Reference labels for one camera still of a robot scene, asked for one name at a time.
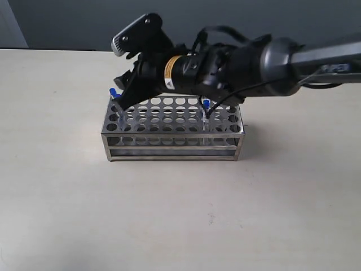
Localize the stainless steel test tube rack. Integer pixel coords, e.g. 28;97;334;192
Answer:
101;95;245;161

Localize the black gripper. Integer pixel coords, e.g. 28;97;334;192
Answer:
113;44;203;111

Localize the blue capped tube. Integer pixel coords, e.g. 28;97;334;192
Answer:
109;88;125;128

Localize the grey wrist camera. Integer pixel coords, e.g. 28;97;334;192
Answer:
111;13;162;56

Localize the blue capped tube second row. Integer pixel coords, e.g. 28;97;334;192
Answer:
201;99;210;132

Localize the black cable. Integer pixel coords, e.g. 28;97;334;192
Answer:
191;25;361;119

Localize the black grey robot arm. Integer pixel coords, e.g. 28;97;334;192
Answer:
115;33;360;110

